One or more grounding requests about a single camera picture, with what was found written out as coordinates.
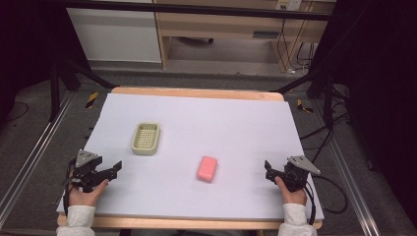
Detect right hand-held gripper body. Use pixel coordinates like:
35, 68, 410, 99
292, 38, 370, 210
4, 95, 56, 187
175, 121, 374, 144
277, 154, 322, 194

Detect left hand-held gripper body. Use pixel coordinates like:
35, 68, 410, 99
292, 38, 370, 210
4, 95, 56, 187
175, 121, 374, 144
68, 148, 110, 194

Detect beige slotted soap dish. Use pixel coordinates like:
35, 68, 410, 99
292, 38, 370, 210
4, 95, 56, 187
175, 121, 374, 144
131, 122, 161, 156

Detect pink soap bar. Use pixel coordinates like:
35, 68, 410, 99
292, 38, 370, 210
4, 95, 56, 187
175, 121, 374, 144
196, 155, 218, 184

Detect person's right hand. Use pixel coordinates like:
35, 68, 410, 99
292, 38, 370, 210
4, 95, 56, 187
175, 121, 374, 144
274, 175, 309, 207

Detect person's left hand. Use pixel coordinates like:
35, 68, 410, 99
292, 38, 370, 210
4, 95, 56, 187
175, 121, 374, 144
67, 178, 110, 207

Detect yellow black floor tape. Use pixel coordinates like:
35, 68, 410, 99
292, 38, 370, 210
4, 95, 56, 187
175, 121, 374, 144
296, 98, 315, 114
85, 90, 99, 109

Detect white table mat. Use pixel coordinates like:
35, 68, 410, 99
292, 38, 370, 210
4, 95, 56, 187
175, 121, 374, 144
55, 92, 326, 221

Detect black metal stand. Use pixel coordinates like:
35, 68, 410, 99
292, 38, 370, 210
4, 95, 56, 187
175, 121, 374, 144
269, 62, 349, 130
48, 48, 118, 123

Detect wooden table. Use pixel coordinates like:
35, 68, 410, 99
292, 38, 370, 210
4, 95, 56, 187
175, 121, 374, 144
56, 86, 325, 231

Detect black curtain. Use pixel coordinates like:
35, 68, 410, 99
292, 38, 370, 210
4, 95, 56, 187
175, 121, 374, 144
0, 0, 91, 119
311, 0, 417, 227

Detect white cabinet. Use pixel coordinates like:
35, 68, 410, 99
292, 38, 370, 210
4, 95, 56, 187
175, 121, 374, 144
66, 0, 163, 64

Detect light wooden desk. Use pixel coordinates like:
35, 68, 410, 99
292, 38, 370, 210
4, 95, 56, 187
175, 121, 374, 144
152, 0, 336, 72

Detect white power strip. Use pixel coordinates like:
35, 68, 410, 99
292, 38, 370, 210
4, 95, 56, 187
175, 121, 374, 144
275, 0, 303, 11

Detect left hand-held gripper cable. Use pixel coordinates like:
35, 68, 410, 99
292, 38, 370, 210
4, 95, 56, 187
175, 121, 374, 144
62, 159, 77, 218

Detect hand-held gripper cable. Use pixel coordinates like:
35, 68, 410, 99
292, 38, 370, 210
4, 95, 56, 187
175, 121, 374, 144
302, 174, 349, 227
62, 159, 77, 218

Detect black floor cables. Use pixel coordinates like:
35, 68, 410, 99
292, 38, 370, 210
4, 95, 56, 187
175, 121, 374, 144
299, 83, 353, 165

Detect right hand-held gripper cable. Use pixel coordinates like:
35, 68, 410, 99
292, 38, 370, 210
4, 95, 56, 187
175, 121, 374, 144
302, 174, 349, 227

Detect metal floor rail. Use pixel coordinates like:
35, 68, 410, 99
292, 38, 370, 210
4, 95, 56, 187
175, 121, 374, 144
0, 90, 77, 228
310, 97, 376, 236

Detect thin black floor cable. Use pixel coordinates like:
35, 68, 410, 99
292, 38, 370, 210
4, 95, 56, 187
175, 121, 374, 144
4, 101, 31, 124

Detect hanging desk cables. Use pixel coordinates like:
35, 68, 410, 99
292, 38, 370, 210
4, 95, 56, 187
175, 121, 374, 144
275, 19, 317, 74

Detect black horizontal frame bar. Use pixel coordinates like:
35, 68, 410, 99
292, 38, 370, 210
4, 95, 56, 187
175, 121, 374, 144
54, 0, 332, 22

